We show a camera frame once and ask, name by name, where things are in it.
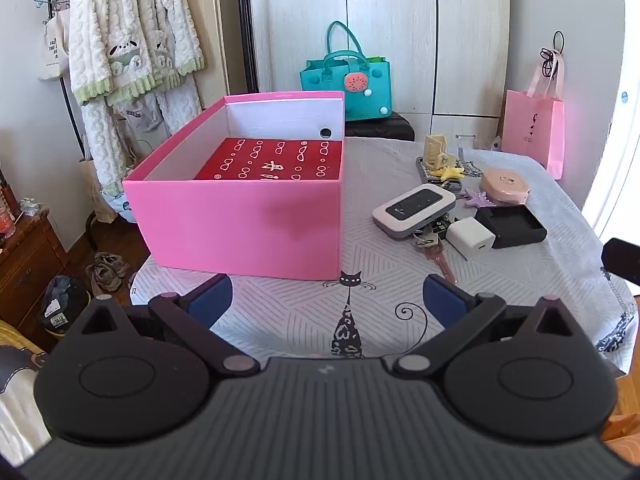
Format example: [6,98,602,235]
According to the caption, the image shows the dark printed cushion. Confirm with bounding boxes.
[0,320,51,466]

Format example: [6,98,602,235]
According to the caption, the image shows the black metal pole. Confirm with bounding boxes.
[236,0,258,95]

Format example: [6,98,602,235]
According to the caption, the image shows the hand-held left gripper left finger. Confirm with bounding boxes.
[62,274,261,377]

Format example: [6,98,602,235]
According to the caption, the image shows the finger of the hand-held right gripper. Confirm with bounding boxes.
[601,237,640,288]

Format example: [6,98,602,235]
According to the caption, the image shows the black clothes rack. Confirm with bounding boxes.
[30,0,103,253]

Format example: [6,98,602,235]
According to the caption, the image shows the cream hair claw clip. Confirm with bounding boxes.
[424,133,458,171]

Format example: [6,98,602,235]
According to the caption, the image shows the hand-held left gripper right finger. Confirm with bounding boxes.
[392,274,588,377]

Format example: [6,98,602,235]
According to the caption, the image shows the purple star hair clip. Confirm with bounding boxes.
[462,187,493,209]

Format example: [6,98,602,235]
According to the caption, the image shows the pink round compact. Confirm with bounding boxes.
[480,168,532,207]

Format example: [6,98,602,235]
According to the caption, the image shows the beige wooden board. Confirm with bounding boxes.
[172,0,231,106]

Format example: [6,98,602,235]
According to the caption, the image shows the white refrigerator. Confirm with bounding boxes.
[582,0,640,256]

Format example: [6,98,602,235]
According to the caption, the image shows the white portable wifi router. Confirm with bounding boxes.
[371,183,457,239]

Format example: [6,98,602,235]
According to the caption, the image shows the white fluffy panda pyjamas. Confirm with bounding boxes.
[67,0,206,106]

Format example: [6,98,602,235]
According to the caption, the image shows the grey case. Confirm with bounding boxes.
[416,156,463,192]

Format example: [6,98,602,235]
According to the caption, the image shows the black rectangular tray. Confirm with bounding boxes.
[474,203,547,250]

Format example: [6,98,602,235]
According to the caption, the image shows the green white plastic bag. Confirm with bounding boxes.
[100,191,135,222]

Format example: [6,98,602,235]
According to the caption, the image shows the plain brown paper bag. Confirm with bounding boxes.
[76,155,121,224]

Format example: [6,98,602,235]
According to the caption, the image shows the white charger plug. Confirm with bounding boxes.
[446,216,496,261]

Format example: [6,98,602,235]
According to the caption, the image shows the pink gift bag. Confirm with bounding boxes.
[501,55,566,181]

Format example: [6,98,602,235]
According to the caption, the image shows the white wooden wardrobe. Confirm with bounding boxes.
[247,0,511,148]

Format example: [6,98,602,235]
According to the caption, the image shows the white tote bag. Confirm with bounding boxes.
[37,0,71,81]

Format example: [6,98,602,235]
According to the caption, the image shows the brown wooden cabinet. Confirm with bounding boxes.
[0,207,76,353]

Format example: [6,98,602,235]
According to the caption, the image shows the bunch of keys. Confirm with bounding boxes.
[414,227,458,283]

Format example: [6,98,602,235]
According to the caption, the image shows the teal felt handbag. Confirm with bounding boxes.
[299,21,392,122]

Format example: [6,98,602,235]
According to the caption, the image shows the pink cardboard box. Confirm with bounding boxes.
[122,91,347,281]

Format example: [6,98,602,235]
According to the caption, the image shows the black hair ties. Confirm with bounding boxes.
[539,30,566,78]

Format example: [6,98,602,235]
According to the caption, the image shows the white printed plastic bag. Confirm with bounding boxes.
[112,95,166,133]

